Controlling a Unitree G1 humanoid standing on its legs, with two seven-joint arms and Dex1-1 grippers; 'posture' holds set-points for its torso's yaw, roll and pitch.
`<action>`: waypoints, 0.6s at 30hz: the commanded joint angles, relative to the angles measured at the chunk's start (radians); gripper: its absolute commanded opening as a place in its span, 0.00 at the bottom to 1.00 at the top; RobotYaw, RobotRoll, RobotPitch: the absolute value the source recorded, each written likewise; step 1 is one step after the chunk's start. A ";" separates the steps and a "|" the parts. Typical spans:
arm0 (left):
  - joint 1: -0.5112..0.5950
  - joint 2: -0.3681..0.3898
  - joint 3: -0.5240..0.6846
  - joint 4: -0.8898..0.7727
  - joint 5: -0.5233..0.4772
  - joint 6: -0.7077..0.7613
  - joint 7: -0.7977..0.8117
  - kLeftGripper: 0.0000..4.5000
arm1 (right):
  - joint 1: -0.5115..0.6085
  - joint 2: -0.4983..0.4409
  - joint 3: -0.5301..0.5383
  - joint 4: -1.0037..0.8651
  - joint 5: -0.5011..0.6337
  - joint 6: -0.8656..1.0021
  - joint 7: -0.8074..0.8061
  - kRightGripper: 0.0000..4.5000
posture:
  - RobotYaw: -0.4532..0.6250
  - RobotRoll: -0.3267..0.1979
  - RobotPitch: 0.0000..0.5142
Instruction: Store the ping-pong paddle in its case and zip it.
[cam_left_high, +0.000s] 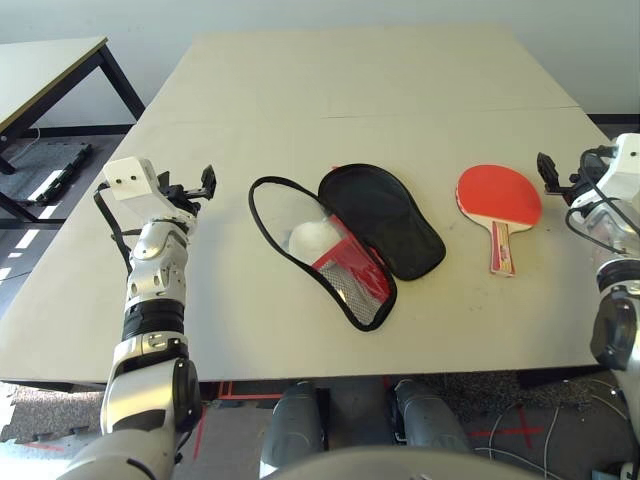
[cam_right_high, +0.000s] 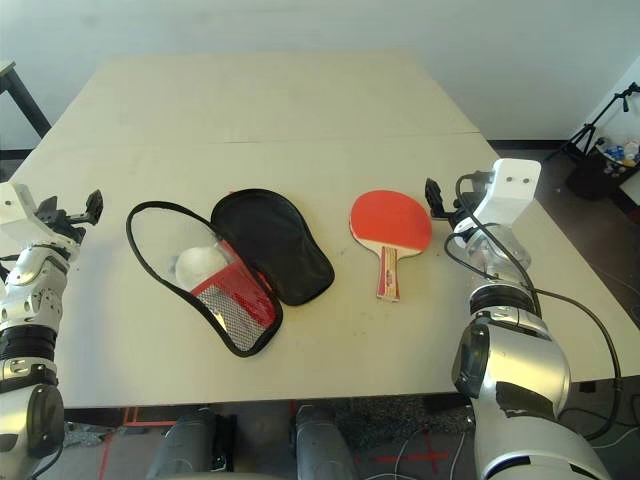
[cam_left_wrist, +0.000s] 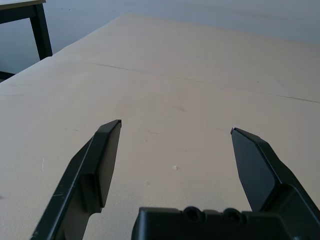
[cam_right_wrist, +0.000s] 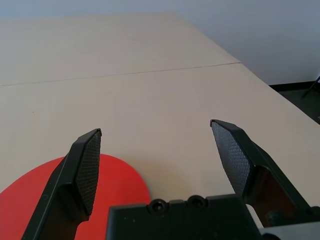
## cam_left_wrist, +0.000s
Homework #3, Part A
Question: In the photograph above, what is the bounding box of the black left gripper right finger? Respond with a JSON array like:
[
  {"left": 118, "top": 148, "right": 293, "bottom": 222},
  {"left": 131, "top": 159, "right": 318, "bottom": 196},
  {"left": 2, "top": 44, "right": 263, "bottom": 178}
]
[{"left": 230, "top": 126, "right": 320, "bottom": 240}]

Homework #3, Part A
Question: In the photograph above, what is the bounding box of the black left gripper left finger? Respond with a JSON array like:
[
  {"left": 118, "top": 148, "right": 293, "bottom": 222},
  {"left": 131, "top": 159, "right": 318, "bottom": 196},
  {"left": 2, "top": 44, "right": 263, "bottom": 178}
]
[{"left": 29, "top": 119, "right": 123, "bottom": 240}]

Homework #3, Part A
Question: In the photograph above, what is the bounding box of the black-legged side table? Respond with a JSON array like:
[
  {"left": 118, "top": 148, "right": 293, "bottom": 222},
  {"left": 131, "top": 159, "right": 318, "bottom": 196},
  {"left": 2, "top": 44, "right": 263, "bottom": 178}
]
[{"left": 0, "top": 0, "right": 54, "bottom": 81}]

